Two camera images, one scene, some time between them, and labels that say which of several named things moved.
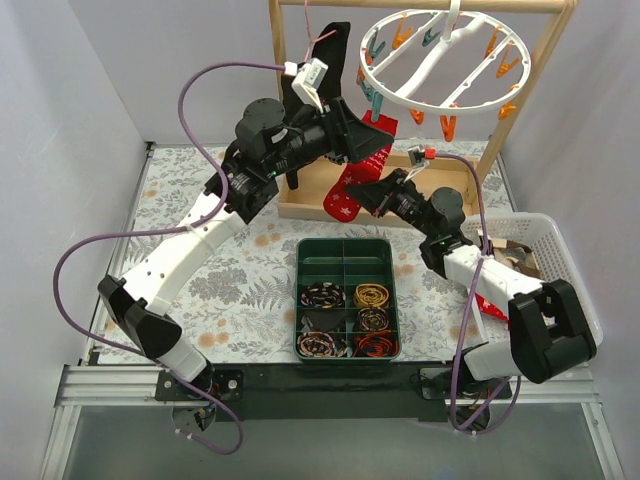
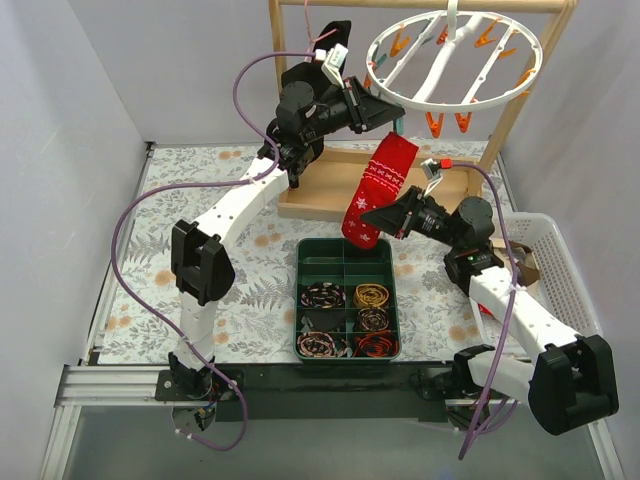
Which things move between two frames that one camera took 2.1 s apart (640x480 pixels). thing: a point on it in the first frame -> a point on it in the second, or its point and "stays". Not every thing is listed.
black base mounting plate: [325, 393] stays
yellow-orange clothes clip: [505, 109] -> [524, 93]
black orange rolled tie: [377, 343] stays
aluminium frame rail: [84, 385] stays
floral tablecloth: [238, 305] stays
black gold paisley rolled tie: [373, 319] stays
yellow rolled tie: [370, 295] stays
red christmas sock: [340, 204] -> [387, 171]
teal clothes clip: [373, 52] -> [381, 61]
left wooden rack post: [278, 41] stays
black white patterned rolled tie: [324, 295] stays
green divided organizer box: [346, 306] stays
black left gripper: [338, 126] -> [357, 107]
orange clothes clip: [417, 115] -> [435, 126]
